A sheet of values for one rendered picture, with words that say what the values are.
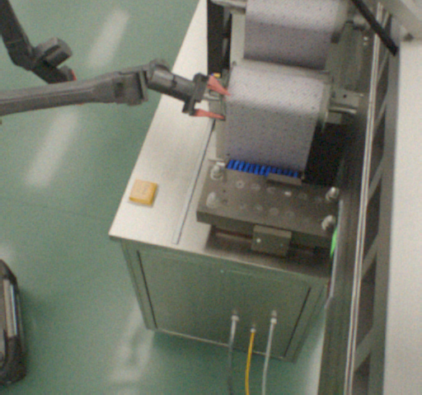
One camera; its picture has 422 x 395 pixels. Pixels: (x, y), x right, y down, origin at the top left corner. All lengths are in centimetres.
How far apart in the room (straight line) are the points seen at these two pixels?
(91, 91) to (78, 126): 179
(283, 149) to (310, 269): 35
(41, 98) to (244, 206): 60
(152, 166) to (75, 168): 123
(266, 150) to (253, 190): 12
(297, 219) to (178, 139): 53
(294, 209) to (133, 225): 48
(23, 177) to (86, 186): 34
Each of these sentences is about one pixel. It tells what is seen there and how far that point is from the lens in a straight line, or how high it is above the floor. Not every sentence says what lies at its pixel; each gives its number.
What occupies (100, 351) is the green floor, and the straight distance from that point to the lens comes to 243.
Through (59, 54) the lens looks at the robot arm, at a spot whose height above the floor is 125.
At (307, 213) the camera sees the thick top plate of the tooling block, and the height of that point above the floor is 103.
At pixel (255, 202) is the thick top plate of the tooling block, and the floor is 103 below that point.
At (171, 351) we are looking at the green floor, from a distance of 239.
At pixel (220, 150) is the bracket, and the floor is 96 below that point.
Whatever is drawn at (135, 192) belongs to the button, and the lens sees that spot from 164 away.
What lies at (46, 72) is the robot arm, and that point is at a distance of 164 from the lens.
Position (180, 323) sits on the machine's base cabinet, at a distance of 215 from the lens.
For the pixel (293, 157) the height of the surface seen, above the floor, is 109.
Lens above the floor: 228
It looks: 55 degrees down
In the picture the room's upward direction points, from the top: straight up
